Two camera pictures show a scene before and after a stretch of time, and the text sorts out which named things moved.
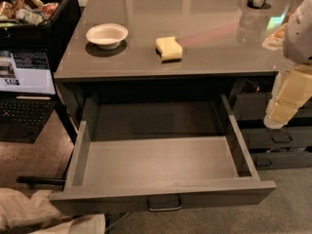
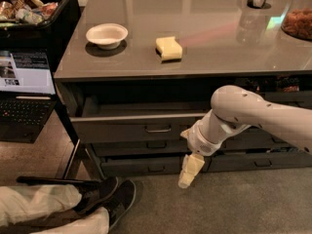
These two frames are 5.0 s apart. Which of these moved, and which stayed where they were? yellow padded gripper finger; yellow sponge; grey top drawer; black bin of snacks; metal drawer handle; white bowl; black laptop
Moved: grey top drawer; yellow padded gripper finger; metal drawer handle
Stayed: black bin of snacks; black laptop; yellow sponge; white bowl
